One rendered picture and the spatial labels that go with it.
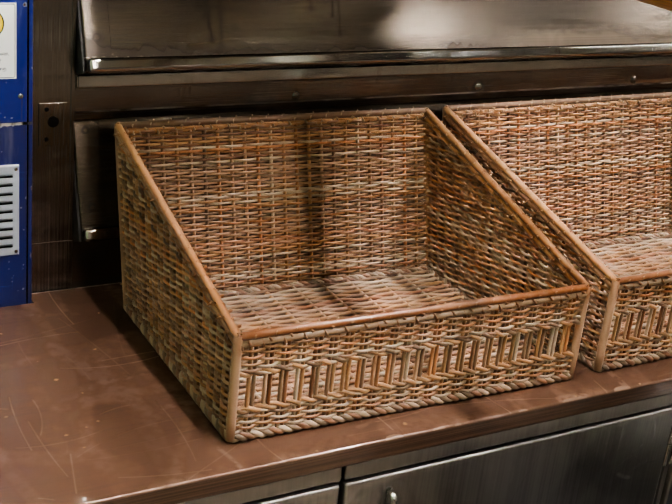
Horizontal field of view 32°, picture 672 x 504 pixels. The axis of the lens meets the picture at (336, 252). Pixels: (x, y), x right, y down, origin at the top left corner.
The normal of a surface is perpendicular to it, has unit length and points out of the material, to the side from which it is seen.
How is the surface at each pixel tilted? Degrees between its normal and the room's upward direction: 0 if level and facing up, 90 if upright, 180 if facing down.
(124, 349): 0
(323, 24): 70
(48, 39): 90
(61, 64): 90
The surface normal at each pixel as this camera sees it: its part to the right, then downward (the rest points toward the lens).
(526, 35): 0.49, 0.04
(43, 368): 0.11, -0.92
